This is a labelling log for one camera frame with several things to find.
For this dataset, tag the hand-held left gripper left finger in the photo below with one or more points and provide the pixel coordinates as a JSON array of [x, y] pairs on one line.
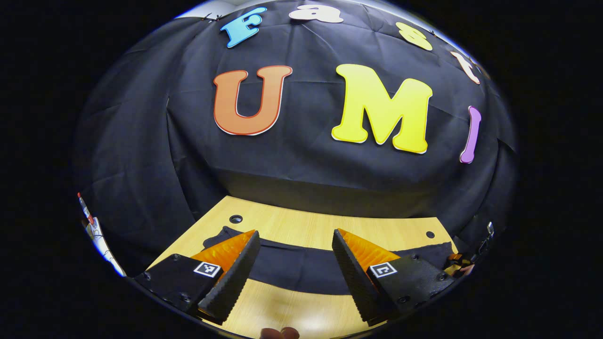
[[233, 278]]

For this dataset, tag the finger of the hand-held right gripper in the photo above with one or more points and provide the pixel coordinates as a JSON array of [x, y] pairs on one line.
[[455, 257]]

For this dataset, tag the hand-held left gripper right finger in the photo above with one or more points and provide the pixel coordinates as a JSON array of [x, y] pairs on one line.
[[358, 282]]

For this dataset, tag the dark blue jeans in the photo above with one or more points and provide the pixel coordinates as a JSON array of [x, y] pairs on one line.
[[297, 268]]

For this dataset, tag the black backdrop cloth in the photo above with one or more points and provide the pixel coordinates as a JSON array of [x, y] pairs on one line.
[[306, 160]]

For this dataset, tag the white board with red mark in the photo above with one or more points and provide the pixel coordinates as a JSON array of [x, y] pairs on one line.
[[101, 240]]

